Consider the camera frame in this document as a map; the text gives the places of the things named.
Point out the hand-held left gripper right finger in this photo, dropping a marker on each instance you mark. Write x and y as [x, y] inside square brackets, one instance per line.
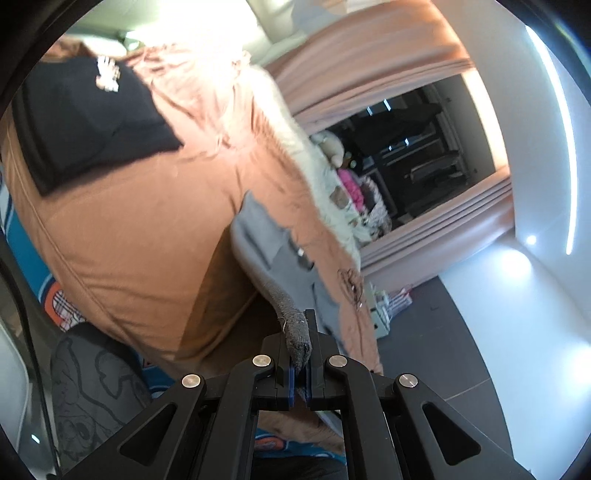
[308, 385]

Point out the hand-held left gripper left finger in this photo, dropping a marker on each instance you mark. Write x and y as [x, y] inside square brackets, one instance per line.
[292, 390]

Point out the grey t-shirt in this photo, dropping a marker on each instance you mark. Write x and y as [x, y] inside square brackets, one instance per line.
[268, 249]

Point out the dark hanging clothes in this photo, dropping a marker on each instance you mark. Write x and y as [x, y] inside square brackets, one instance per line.
[434, 170]

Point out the white nightstand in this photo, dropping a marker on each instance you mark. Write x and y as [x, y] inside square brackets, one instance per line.
[379, 318]

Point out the floral bedding pile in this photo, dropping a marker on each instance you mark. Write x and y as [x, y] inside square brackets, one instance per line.
[376, 207]

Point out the brown plush toy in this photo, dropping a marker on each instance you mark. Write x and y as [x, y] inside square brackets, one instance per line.
[339, 197]

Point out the pink curtain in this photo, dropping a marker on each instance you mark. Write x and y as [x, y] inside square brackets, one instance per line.
[438, 230]
[369, 60]

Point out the pink clothing pile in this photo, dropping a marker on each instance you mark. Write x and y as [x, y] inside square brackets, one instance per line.
[351, 187]

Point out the round bed orange cover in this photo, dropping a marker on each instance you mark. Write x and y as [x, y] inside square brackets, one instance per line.
[138, 230]

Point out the beige plush toy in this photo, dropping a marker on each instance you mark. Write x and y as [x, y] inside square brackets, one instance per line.
[328, 147]

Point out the white fluffy duvet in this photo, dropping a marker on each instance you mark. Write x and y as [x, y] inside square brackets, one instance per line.
[295, 138]

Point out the dark hanging coat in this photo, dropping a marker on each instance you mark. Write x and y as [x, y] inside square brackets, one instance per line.
[397, 129]

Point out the black folded garment white print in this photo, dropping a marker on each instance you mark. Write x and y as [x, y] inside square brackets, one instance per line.
[92, 124]

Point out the ceiling light strip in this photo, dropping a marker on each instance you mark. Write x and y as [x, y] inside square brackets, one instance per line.
[570, 161]

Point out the white padded headboard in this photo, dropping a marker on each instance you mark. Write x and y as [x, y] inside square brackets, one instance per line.
[184, 23]

